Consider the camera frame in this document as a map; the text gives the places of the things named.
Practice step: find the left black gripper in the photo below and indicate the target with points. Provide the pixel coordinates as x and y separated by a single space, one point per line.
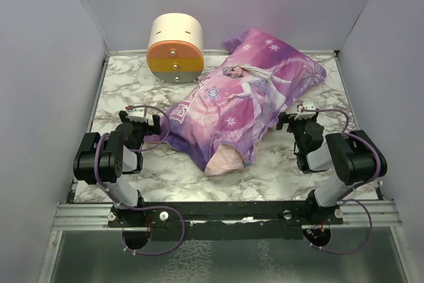
150 129

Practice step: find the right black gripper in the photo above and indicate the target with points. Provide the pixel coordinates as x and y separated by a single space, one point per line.
285 118

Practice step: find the pink purple printed pillowcase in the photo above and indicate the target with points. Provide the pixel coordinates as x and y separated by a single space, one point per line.
220 123

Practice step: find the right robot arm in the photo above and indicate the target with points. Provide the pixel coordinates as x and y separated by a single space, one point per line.
354 157

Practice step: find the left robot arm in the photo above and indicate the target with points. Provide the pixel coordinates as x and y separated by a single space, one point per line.
103 160

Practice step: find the cylindrical drawer box orange yellow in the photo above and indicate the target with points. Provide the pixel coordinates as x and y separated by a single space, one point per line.
175 48

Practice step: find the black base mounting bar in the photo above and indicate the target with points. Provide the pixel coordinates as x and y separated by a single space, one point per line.
214 232

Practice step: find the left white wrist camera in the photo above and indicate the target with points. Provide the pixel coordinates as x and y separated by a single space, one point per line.
139 115

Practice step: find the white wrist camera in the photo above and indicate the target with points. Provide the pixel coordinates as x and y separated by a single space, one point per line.
306 109
139 115

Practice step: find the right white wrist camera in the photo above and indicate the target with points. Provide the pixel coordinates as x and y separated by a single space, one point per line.
306 109

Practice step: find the aluminium frame rail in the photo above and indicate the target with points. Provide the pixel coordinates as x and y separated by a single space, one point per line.
93 217

